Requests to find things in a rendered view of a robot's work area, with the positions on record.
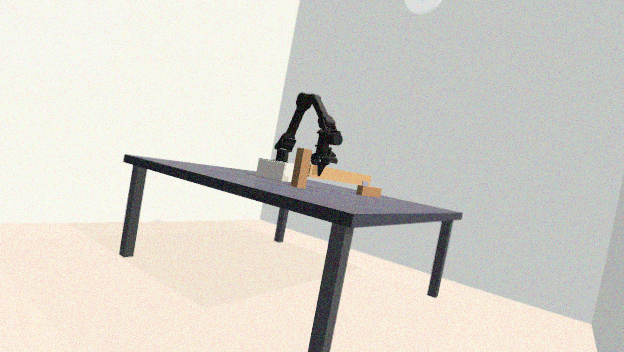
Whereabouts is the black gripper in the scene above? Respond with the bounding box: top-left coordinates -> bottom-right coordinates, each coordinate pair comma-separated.
311,143 -> 338,176

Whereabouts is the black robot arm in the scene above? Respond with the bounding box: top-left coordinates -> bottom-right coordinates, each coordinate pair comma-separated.
275,92 -> 343,163

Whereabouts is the long light wooden rail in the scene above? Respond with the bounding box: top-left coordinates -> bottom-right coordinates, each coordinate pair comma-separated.
308,164 -> 371,187

